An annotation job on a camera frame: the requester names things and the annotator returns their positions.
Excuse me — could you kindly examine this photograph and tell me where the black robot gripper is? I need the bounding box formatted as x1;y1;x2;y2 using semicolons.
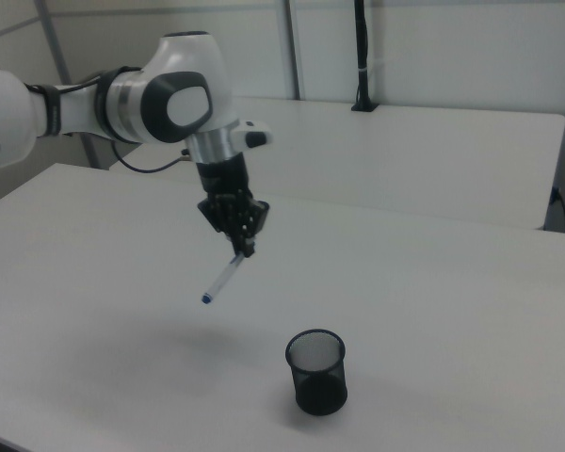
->
194;153;271;259

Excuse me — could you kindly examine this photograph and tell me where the blue and white marker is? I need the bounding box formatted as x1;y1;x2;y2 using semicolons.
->
200;253;245;305

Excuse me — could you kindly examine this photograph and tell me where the white side table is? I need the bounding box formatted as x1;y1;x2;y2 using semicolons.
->
107;95;565;233

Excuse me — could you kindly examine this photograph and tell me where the black camera pole with tie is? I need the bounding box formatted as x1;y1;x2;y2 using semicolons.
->
350;0;379;114

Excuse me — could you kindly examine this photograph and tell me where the black mesh pen cup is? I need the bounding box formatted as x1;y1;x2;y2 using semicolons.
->
284;328;348;417

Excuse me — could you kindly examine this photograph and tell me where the black wall cable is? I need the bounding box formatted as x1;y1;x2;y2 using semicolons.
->
549;186;565;234

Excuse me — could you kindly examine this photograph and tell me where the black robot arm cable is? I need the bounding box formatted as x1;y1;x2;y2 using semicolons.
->
0;56;192;175

